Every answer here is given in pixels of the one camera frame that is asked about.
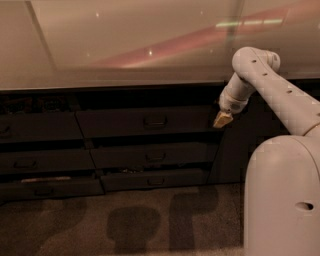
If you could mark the grey drawer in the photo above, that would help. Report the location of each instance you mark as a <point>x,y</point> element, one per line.
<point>45,161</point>
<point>34,127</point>
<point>50,189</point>
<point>145,121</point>
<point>154,179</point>
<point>153,154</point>

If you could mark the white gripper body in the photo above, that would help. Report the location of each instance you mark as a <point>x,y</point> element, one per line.
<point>232,104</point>

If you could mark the grey cabinet door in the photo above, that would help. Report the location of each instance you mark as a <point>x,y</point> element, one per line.
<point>255,124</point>

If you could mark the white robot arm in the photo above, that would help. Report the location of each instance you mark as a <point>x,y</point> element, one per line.
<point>282,186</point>

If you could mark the snack bags in left drawer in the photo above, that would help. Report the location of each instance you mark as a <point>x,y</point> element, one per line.
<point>32,104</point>

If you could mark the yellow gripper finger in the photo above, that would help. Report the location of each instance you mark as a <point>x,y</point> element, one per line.
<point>222,119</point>

